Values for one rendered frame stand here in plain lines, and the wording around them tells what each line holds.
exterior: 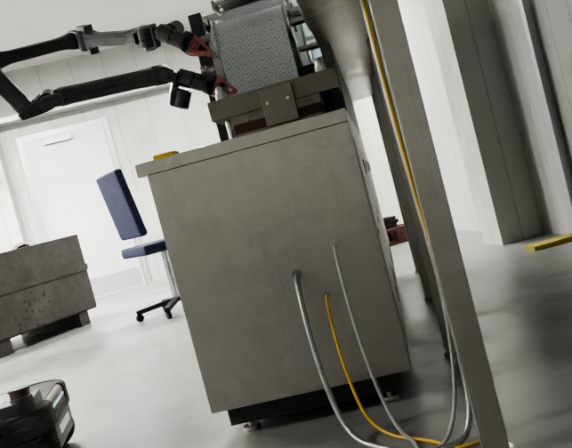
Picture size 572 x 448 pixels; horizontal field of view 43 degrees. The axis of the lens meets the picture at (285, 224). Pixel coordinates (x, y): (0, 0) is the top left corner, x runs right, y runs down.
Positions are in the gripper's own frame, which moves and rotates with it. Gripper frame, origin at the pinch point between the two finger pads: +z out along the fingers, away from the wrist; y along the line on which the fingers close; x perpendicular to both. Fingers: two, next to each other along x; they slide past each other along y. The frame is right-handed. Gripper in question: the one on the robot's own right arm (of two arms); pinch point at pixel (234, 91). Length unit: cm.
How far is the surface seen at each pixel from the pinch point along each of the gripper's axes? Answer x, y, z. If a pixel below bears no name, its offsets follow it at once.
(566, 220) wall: -16, -225, 173
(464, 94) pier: 46, -247, 95
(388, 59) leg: 11, 77, 48
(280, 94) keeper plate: 1.4, 22.0, 18.5
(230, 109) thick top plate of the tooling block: -6.7, 20.0, 4.5
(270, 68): 9.9, 0.3, 10.0
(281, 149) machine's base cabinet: -14.4, 26.0, 23.4
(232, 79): 3.5, 0.3, -1.6
